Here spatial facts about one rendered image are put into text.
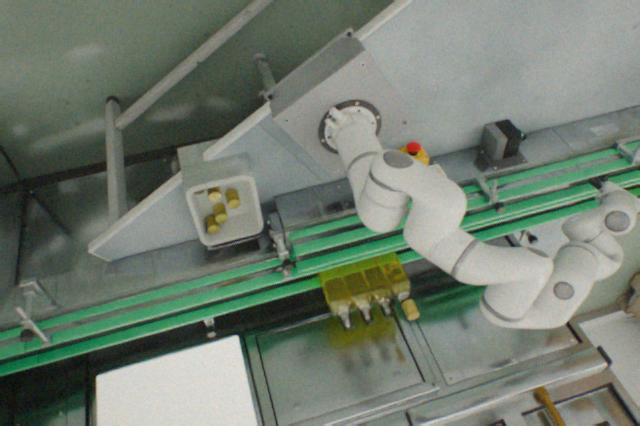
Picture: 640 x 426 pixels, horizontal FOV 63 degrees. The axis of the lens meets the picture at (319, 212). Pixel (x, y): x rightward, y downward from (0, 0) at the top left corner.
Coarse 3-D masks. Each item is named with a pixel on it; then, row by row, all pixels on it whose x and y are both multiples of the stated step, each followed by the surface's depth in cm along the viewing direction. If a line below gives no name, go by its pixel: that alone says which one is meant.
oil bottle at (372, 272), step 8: (360, 264) 149; (368, 264) 149; (376, 264) 149; (368, 272) 147; (376, 272) 147; (368, 280) 145; (376, 280) 145; (384, 280) 145; (376, 288) 143; (384, 288) 143; (376, 296) 142; (384, 296) 142; (376, 304) 144
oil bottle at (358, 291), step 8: (352, 264) 149; (344, 272) 148; (352, 272) 147; (360, 272) 147; (344, 280) 146; (352, 280) 146; (360, 280) 145; (352, 288) 144; (360, 288) 144; (368, 288) 144; (352, 296) 142; (360, 296) 142; (368, 296) 142; (352, 304) 143; (360, 304) 141; (368, 304) 142
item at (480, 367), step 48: (432, 288) 165; (480, 288) 164; (144, 336) 158; (192, 336) 158; (432, 336) 154; (480, 336) 153; (528, 336) 152; (576, 336) 151; (0, 384) 149; (48, 384) 150; (480, 384) 141; (528, 384) 139; (576, 384) 141
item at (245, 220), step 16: (240, 176) 131; (192, 192) 129; (224, 192) 142; (240, 192) 144; (256, 192) 136; (192, 208) 133; (208, 208) 145; (240, 208) 148; (256, 208) 140; (224, 224) 148; (240, 224) 148; (256, 224) 147; (208, 240) 144; (224, 240) 145
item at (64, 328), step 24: (264, 264) 149; (336, 264) 148; (168, 288) 145; (192, 288) 145; (216, 288) 145; (240, 288) 144; (96, 312) 141; (120, 312) 141; (144, 312) 140; (168, 312) 140; (0, 336) 138; (72, 336) 136
